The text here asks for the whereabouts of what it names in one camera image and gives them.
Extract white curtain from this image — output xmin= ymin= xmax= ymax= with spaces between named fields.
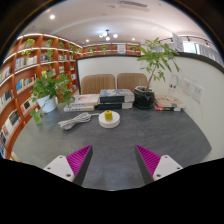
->
xmin=196 ymin=43 xmax=223 ymax=66

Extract tall plant in black pot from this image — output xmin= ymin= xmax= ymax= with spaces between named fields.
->
xmin=133 ymin=37 xmax=181 ymax=110

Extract coiled white power cable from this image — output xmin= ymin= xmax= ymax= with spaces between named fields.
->
xmin=57 ymin=112 xmax=101 ymax=131

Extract clear acrylic sign stand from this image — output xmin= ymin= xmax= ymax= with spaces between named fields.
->
xmin=167 ymin=73 xmax=181 ymax=101

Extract white wall socket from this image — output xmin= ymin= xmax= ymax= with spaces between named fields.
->
xmin=182 ymin=78 xmax=194 ymax=96
xmin=192 ymin=83 xmax=205 ymax=103

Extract round white power strip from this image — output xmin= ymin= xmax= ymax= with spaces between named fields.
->
xmin=98 ymin=110 xmax=121 ymax=129

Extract yellow and white charger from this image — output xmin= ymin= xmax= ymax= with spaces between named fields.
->
xmin=104 ymin=110 xmax=114 ymax=122

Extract thick dark grey-covered book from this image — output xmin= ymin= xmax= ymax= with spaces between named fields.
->
xmin=98 ymin=88 xmax=136 ymax=104

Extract ivy plant in white pot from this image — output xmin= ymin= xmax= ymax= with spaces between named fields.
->
xmin=29 ymin=71 xmax=76 ymax=126

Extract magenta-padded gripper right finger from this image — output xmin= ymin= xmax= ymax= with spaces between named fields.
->
xmin=134 ymin=144 xmax=184 ymax=186

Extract dark blue-spined book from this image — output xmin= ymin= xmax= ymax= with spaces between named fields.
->
xmin=97 ymin=101 xmax=134 ymax=111

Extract thin white book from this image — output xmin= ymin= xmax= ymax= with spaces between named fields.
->
xmin=63 ymin=104 xmax=96 ymax=113

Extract orange wooden bookshelf unit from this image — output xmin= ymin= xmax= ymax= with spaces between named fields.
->
xmin=0 ymin=32 xmax=143 ymax=161

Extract recessed ceiling lights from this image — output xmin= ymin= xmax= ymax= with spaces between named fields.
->
xmin=46 ymin=8 xmax=138 ymax=44

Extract tan upholstered chair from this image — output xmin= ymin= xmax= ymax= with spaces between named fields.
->
xmin=80 ymin=73 xmax=117 ymax=95
xmin=116 ymin=72 xmax=149 ymax=94

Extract white book with pink print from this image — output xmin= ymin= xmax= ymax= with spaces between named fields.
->
xmin=69 ymin=93 xmax=100 ymax=108

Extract ceiling air vent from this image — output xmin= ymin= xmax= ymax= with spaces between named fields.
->
xmin=118 ymin=0 xmax=150 ymax=12

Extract red-spined book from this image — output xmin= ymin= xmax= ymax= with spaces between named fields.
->
xmin=154 ymin=104 xmax=183 ymax=112

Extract white notice on shelf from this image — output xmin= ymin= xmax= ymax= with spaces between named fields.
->
xmin=117 ymin=44 xmax=127 ymax=55

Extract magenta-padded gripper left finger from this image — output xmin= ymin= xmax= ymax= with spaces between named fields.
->
xmin=43 ymin=144 xmax=94 ymax=187

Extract ceiling chandelier lamp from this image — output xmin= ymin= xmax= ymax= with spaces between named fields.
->
xmin=98 ymin=29 xmax=119 ymax=42

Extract white hanging sign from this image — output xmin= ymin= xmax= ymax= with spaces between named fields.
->
xmin=171 ymin=32 xmax=185 ymax=53

